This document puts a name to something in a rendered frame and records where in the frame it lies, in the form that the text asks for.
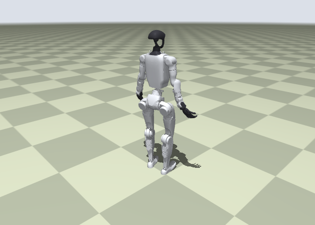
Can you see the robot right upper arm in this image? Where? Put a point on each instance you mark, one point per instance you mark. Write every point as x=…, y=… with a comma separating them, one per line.
x=171, y=62

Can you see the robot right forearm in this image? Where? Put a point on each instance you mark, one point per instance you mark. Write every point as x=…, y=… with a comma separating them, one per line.
x=177, y=93

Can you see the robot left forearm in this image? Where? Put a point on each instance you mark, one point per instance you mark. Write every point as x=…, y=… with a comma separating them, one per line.
x=139, y=87

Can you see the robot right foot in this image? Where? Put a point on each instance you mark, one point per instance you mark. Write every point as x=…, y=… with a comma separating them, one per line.
x=172, y=164

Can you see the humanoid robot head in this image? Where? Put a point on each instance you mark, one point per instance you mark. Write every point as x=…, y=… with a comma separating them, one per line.
x=156, y=35

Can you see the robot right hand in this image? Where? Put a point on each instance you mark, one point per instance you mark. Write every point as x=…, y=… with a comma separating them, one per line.
x=186, y=111

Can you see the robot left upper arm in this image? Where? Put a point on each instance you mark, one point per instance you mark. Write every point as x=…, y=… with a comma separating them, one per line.
x=142, y=75

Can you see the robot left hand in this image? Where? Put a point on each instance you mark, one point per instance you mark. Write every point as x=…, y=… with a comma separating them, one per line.
x=140, y=96

